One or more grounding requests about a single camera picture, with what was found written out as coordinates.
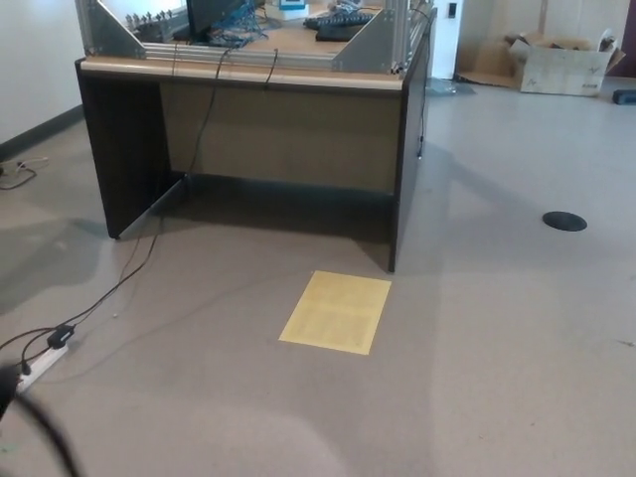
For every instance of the clear plastic bag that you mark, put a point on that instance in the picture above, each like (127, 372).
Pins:
(449, 87)

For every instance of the row of metal connectors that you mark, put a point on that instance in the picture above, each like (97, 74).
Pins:
(149, 27)

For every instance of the wall switch panel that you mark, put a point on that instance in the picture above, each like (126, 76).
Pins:
(452, 9)

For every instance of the dark blue block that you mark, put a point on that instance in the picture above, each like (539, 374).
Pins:
(626, 97)

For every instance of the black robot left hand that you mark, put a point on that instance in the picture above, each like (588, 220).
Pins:
(7, 390)

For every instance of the white box with fiducial tag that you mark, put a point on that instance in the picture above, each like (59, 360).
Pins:
(293, 5)

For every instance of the black keyboard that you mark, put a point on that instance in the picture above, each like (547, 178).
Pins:
(340, 19)

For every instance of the black round floor cover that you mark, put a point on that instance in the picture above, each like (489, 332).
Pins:
(564, 220)

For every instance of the aluminium profile frame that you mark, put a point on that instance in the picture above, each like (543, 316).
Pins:
(116, 37)

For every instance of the dark desk with beige top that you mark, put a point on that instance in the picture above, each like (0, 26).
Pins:
(283, 139)

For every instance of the flat black device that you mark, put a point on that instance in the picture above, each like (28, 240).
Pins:
(335, 33)

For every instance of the white power strip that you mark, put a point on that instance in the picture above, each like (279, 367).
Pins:
(45, 360)

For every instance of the white open cardboard box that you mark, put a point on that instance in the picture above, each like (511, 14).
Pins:
(559, 72)

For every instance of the yellow paper sheet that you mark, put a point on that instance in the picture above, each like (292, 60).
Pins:
(335, 313)

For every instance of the black monitor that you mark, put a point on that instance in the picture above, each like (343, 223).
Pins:
(208, 12)

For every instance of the flattened brown cardboard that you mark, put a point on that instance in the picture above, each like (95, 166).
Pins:
(484, 62)

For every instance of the black power adapter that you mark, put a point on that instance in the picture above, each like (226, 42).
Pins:
(60, 335)

